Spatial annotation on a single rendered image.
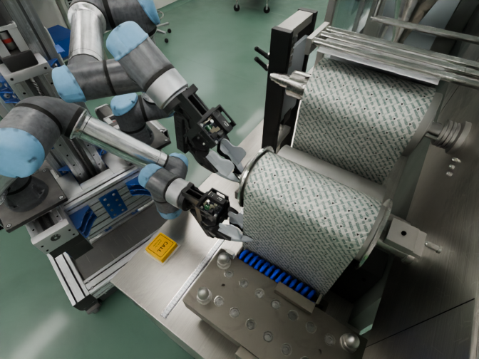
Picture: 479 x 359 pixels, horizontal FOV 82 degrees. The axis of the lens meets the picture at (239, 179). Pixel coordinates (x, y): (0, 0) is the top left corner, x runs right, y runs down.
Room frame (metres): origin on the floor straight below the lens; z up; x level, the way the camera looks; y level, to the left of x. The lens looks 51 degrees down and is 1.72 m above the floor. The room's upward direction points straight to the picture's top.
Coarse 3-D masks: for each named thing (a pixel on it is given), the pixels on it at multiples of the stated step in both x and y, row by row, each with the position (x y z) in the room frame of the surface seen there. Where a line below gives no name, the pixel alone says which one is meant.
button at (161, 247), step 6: (162, 234) 0.42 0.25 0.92; (156, 240) 0.40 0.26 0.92; (162, 240) 0.40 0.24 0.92; (168, 240) 0.40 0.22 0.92; (150, 246) 0.38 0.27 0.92; (156, 246) 0.38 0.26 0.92; (162, 246) 0.38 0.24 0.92; (168, 246) 0.38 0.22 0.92; (174, 246) 0.38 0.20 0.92; (150, 252) 0.36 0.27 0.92; (156, 252) 0.36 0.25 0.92; (162, 252) 0.36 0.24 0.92; (168, 252) 0.36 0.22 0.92; (156, 258) 0.35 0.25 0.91; (162, 258) 0.34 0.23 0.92
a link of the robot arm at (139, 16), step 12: (108, 0) 0.89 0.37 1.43; (120, 0) 0.90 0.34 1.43; (132, 0) 0.91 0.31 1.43; (144, 0) 0.92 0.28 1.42; (108, 12) 0.88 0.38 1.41; (120, 12) 0.89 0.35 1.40; (132, 12) 0.90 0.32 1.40; (144, 12) 0.91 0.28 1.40; (156, 12) 0.93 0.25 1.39; (144, 24) 0.91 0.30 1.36; (156, 24) 0.94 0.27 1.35; (144, 96) 0.98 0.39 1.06; (156, 108) 0.96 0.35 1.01
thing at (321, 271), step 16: (256, 224) 0.31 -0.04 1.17; (256, 240) 0.31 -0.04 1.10; (272, 240) 0.29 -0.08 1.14; (288, 240) 0.27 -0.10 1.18; (272, 256) 0.28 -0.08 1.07; (288, 256) 0.26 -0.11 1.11; (304, 256) 0.25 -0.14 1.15; (320, 256) 0.23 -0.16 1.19; (288, 272) 0.26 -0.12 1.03; (304, 272) 0.24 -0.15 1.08; (320, 272) 0.22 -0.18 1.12; (336, 272) 0.21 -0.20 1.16; (320, 288) 0.21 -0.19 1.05
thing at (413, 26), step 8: (376, 16) 0.82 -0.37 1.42; (384, 16) 0.81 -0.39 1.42; (392, 24) 0.79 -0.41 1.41; (400, 24) 0.78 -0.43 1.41; (408, 24) 0.77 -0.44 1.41; (416, 24) 0.76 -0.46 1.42; (424, 32) 0.75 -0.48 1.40; (432, 32) 0.74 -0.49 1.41; (440, 32) 0.73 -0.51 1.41; (448, 32) 0.72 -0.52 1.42; (456, 32) 0.72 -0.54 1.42; (464, 40) 0.70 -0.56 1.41; (472, 40) 0.69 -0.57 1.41
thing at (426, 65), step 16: (320, 32) 0.63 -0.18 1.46; (336, 32) 0.64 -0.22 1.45; (352, 32) 0.63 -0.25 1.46; (320, 48) 0.59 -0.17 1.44; (336, 48) 0.57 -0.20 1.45; (352, 48) 0.55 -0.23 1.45; (368, 48) 0.56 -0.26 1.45; (384, 48) 0.55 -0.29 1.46; (400, 48) 0.56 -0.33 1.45; (416, 48) 0.55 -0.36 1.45; (368, 64) 0.52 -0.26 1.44; (384, 64) 0.51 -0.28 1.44; (400, 64) 0.50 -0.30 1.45; (416, 64) 0.49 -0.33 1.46; (432, 64) 0.50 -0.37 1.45; (448, 64) 0.49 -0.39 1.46; (464, 64) 0.50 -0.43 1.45; (432, 80) 0.46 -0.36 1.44; (448, 80) 0.45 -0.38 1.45; (464, 80) 0.44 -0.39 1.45
